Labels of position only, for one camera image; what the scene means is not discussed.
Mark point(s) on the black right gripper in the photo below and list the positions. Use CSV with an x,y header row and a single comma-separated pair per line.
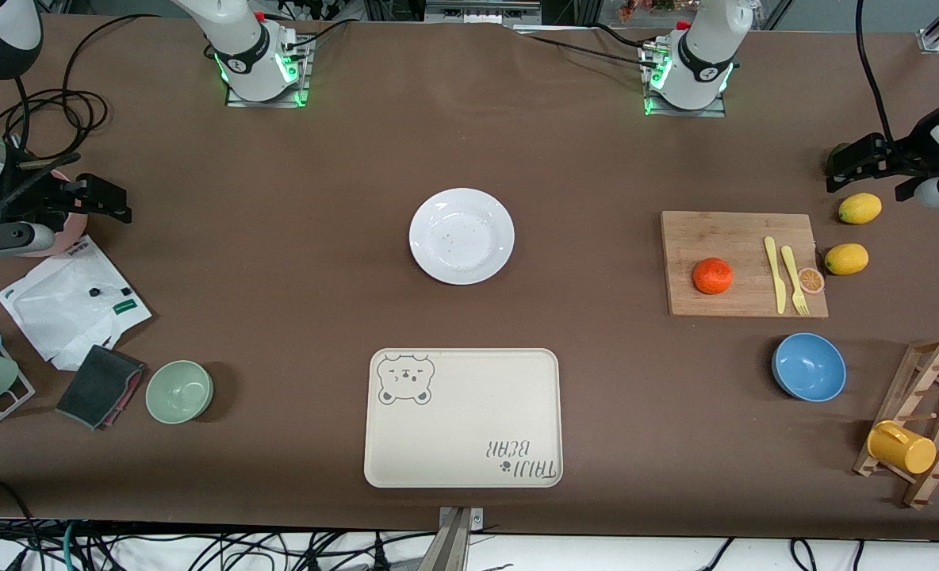
x,y
19,193

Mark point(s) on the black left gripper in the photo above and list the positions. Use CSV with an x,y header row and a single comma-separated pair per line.
x,y
911,149

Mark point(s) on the orange mandarin fruit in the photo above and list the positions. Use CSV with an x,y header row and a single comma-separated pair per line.
x,y
713,276

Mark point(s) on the white round plate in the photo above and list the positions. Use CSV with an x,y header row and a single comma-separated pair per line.
x,y
461,236

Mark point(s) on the yellow lemon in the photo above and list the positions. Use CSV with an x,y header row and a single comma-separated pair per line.
x,y
846,259
860,208

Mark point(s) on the pink bowl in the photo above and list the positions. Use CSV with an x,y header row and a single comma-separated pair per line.
x,y
73,231

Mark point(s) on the white plastic bag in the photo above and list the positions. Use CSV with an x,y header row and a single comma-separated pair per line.
x,y
61,313

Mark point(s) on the toy orange slice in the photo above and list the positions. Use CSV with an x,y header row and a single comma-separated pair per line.
x,y
811,281

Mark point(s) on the yellow plastic fork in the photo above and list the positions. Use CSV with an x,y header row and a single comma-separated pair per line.
x,y
792,274

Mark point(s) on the yellow plastic knife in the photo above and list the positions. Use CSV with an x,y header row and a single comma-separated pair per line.
x,y
776,277

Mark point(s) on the wooden cutting board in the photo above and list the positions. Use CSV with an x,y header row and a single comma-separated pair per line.
x,y
723,238

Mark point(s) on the dark grey folded cloth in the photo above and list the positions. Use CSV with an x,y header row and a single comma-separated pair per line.
x,y
98,386

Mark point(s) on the pale green bowl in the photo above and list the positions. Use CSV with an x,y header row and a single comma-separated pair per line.
x,y
179,392

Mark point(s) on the blue bowl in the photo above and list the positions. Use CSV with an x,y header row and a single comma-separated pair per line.
x,y
809,367

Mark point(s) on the wooden cup rack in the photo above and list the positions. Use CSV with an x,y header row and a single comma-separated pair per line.
x,y
933,365

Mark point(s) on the yellow mug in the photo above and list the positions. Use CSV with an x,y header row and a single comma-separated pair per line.
x,y
902,449

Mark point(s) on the grey metal box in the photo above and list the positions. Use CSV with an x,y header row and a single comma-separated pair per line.
x,y
481,11

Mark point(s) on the beige bear print tray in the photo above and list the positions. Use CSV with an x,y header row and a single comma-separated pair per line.
x,y
469,428

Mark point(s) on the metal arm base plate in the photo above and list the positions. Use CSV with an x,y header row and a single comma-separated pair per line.
x,y
239,101
715,111

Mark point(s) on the grey metal camera mount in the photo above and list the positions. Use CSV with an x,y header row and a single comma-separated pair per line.
x,y
454,547

